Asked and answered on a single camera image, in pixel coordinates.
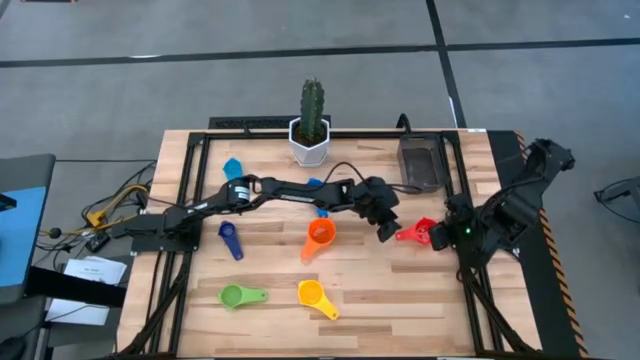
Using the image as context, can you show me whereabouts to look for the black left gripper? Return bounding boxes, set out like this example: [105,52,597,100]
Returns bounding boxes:
[352,175,402,245]

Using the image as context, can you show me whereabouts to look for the red measuring cup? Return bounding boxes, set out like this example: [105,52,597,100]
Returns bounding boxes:
[394,217,439,247]

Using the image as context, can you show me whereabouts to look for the orange measuring cup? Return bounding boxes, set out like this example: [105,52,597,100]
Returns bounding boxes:
[299,217,337,265]

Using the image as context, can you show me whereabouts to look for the yellow measuring cup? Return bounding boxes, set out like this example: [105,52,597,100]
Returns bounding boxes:
[297,279,341,322]

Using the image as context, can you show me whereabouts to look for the cyan measuring cup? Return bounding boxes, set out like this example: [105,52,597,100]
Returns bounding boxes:
[222,157,245,182]

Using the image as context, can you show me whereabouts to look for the small dark blue measuring cup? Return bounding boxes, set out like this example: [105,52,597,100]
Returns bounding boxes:
[217,220,245,262]

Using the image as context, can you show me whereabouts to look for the green measuring cup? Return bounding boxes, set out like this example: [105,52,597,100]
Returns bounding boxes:
[217,283,270,312]

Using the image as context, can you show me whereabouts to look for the dark grey rectangular basket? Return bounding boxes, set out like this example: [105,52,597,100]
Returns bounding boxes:
[397,135,448,195]

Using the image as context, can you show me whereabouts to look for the white hexagonal plant pot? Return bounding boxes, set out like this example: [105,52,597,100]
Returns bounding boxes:
[288,116,332,168]

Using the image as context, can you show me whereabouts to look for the green cactus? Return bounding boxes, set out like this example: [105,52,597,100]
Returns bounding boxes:
[299,78,326,146]

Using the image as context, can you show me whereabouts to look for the black mat with hazard stripes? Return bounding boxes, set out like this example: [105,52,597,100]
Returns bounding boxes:
[487,129,592,359]

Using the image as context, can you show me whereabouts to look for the small black device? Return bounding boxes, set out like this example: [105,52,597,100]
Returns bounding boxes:
[84,233,111,254]

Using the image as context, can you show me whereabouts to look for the white printed paper sheet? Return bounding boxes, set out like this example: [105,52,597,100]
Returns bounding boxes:
[63,255,129,286]

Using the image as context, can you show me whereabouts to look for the white blank paper sheet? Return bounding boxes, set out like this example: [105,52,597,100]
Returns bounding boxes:
[44,298,111,327]

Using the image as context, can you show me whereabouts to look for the blue board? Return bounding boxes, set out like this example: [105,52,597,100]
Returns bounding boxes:
[0,185,49,289]

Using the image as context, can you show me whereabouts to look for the black aluminium table frame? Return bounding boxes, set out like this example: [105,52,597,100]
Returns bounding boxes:
[117,128,544,359]

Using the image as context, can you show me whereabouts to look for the thin black floor cable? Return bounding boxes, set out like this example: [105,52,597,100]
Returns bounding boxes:
[54,158,157,164]

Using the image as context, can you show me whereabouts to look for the yellow cable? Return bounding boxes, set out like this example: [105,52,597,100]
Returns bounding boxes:
[64,183,151,237]

